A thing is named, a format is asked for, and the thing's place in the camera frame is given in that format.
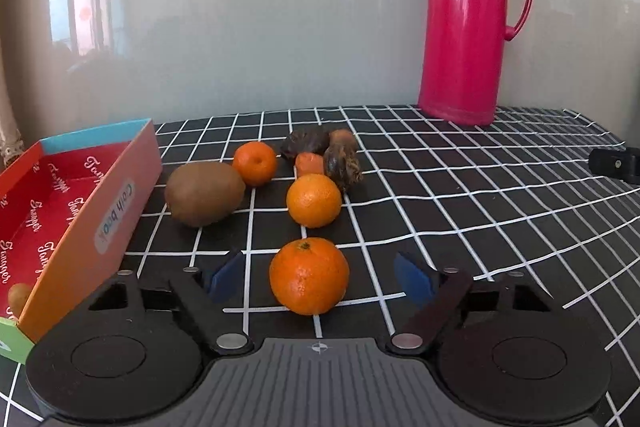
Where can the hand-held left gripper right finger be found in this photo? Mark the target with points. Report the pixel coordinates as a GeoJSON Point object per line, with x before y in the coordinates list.
{"type": "Point", "coordinates": [412, 279]}

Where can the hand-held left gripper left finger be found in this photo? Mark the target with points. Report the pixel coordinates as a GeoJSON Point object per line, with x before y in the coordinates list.
{"type": "Point", "coordinates": [227, 276]}

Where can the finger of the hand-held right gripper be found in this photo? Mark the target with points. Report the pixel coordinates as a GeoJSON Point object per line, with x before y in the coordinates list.
{"type": "Point", "coordinates": [612, 163]}

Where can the large tangerine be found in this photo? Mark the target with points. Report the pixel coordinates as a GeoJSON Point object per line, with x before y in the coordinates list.
{"type": "Point", "coordinates": [309, 276]}

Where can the large brown kiwi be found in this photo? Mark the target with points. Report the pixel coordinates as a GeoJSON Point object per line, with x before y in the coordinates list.
{"type": "Point", "coordinates": [205, 193]}

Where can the medium tangerine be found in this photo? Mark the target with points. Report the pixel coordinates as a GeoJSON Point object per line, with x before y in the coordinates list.
{"type": "Point", "coordinates": [314, 200]}

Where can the small tangerine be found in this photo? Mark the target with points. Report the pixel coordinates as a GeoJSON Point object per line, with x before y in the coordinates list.
{"type": "Point", "coordinates": [255, 163]}

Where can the orange red cardboard box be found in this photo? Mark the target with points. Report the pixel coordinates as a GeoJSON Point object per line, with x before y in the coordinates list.
{"type": "Point", "coordinates": [135, 157]}

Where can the black white grid tablecloth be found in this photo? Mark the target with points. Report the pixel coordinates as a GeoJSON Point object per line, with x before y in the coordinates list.
{"type": "Point", "coordinates": [500, 207]}

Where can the orange dried fruit piece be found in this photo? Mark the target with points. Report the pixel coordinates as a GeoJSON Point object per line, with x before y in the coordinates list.
{"type": "Point", "coordinates": [310, 163]}

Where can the dark brown dried fruit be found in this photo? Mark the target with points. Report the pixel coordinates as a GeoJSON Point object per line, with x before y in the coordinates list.
{"type": "Point", "coordinates": [305, 142]}

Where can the small orange-brown dried fruit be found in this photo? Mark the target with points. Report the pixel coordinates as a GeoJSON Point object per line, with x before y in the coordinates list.
{"type": "Point", "coordinates": [344, 137]}

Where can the red thermos jug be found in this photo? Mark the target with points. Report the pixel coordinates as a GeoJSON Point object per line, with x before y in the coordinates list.
{"type": "Point", "coordinates": [462, 32]}

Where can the small brown kiwi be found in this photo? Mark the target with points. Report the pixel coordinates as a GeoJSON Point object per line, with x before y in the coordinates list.
{"type": "Point", "coordinates": [19, 299]}

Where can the beige lace curtain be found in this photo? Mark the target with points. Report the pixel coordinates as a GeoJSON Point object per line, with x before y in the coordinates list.
{"type": "Point", "coordinates": [7, 132]}

